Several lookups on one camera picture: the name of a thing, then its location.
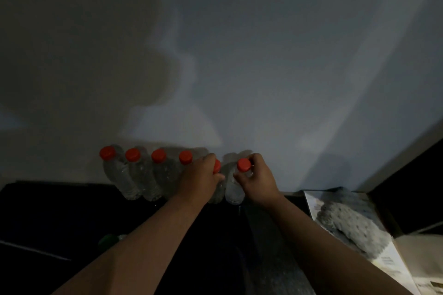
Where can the green cap water bottle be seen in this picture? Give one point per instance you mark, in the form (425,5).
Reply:
(107,241)

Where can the grey folded towel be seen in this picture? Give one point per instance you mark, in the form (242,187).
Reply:
(353,225)

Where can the dark wood wardrobe unit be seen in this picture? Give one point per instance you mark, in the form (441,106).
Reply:
(408,201)

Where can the black glossy table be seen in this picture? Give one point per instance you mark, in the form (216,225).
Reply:
(52,215)

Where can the person's left forearm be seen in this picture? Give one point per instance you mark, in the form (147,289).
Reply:
(131,253)

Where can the person's right hand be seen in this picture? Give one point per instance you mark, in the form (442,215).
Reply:
(263,184)

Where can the person's left hand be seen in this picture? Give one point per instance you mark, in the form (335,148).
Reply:
(197,180)

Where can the white printed paper sheet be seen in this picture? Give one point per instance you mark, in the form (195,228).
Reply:
(387,263)

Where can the red cap water bottle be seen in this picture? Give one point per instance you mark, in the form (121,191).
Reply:
(185,157)
(217,167)
(143,177)
(119,177)
(243,165)
(166,175)

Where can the person's right forearm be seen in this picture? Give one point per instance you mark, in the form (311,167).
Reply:
(328,256)

